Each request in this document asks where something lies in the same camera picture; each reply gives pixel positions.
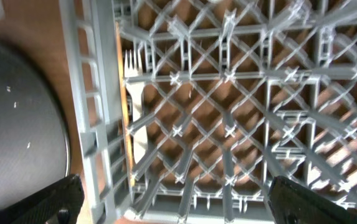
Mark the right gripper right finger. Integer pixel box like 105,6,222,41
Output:
268,175,357,224

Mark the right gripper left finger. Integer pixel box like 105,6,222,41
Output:
0,174,84,224

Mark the white plastic fork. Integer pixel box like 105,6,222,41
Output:
124,50,148,164

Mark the wooden chopstick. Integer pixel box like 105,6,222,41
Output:
115,22,135,187

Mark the grey dishwasher rack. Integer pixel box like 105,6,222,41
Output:
59,0,357,223

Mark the round black tray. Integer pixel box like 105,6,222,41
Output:
0,43,71,210

